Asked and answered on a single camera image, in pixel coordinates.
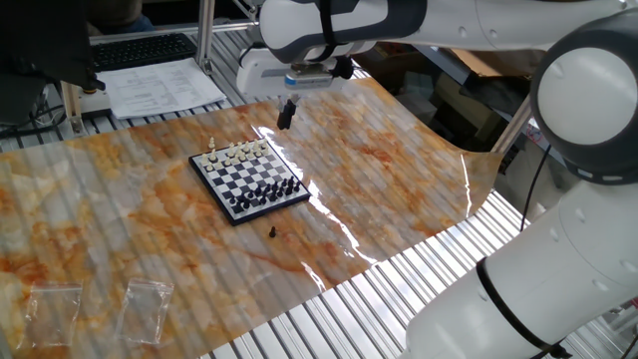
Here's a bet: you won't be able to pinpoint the upright aluminium profile post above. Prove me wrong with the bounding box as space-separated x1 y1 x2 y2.
194 0 216 76

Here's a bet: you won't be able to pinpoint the clear plastic zip bag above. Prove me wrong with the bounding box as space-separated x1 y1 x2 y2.
17 281 85 350
115 277 175 346

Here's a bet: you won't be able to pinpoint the white stand base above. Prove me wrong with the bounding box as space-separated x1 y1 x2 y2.
79 89 114 120

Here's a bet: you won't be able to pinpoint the black forearm strap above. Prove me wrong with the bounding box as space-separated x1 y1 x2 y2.
317 0 339 62

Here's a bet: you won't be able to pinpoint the black strap on arm base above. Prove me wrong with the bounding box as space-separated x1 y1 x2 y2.
476 256 573 359

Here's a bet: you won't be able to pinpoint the silver wrist camera blue caps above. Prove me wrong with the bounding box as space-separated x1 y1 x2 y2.
284 63 336 92

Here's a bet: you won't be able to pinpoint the black white folding chessboard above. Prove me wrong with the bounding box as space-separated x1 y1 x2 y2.
187 137 313 227

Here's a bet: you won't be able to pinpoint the brown cardboard box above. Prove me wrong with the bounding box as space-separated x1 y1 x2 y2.
448 47 505 80

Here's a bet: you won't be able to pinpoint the orange marble pattern sheet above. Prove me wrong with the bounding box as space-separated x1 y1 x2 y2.
0 77 503 359

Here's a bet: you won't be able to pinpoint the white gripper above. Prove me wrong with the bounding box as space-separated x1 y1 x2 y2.
236 48 346 132

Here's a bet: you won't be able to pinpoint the black computer keyboard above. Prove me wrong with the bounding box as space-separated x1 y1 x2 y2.
91 32 198 74

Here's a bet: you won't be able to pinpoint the slanted aluminium strut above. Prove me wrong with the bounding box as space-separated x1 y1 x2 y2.
490 97 535 156

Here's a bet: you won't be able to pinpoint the person in brown jacket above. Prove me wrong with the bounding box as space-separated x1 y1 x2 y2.
85 0 157 37

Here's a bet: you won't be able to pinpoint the short beige upright post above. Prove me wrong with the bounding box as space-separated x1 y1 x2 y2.
60 79 86 136

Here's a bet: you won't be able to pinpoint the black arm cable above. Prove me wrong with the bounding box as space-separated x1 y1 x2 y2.
519 143 552 234

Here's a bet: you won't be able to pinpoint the printed white paper sheet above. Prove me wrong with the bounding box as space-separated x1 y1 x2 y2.
95 57 228 121

